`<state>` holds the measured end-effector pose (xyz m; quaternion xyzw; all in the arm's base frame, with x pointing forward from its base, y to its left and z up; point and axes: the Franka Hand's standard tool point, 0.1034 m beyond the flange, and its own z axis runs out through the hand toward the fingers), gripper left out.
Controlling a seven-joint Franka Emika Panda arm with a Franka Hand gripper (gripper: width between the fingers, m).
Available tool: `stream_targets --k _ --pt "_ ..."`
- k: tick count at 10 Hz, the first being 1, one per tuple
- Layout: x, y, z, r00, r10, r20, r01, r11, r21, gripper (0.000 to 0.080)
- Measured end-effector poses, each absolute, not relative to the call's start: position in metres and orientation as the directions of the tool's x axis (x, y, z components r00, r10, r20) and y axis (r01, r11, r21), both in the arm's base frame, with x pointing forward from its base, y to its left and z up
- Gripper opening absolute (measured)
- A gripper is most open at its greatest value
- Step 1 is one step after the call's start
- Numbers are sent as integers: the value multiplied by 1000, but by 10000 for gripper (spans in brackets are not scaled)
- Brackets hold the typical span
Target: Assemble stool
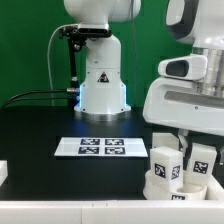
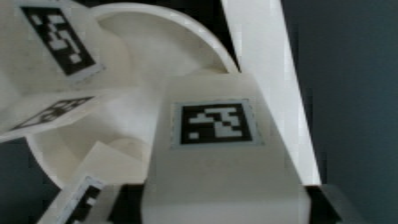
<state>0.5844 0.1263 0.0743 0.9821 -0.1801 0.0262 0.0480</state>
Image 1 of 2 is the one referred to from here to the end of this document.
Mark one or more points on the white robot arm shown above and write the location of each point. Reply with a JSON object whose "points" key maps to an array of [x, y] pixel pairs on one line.
{"points": [[199, 23]]}

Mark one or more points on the white L-shaped fence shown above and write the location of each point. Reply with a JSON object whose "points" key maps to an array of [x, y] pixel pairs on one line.
{"points": [[209, 211]]}

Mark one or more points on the white round stool seat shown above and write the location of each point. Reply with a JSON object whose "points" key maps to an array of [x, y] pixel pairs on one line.
{"points": [[187, 192]]}

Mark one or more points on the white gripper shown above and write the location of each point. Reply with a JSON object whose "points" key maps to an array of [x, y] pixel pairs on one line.
{"points": [[176, 103]]}

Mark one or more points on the black camera stand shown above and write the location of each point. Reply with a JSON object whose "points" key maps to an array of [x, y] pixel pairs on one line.
{"points": [[74, 56]]}

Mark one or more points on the white marker sheet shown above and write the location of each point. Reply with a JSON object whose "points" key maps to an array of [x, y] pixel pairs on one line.
{"points": [[101, 147]]}

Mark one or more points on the white left fence block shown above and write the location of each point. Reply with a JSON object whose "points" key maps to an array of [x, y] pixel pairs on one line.
{"points": [[3, 171]]}

